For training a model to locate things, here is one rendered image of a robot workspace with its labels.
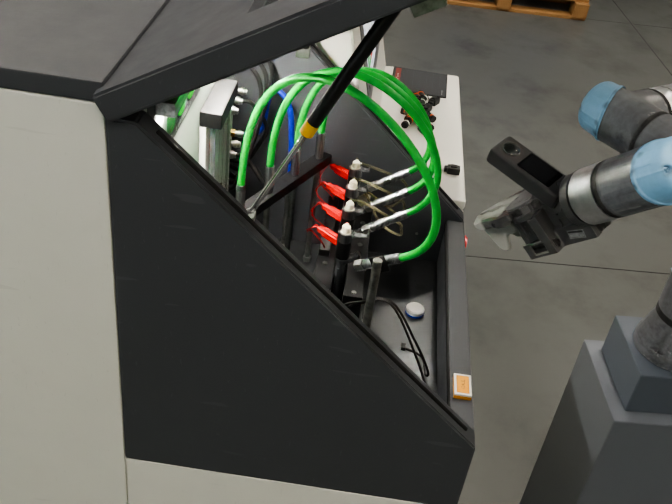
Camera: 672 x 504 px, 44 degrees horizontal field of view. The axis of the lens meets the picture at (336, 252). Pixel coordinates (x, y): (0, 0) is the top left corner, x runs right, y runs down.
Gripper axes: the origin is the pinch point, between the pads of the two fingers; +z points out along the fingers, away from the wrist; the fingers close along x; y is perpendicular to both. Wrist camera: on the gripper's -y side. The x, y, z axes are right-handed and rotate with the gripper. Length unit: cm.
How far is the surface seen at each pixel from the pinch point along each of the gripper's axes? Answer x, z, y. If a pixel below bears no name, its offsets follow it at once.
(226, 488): -42, 47, 18
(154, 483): -50, 54, 11
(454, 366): -1.9, 25.8, 24.3
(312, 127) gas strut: -19.7, -6.2, -25.1
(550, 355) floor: 100, 129, 91
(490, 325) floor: 97, 145, 73
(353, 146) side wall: 25, 52, -16
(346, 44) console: 30, 41, -35
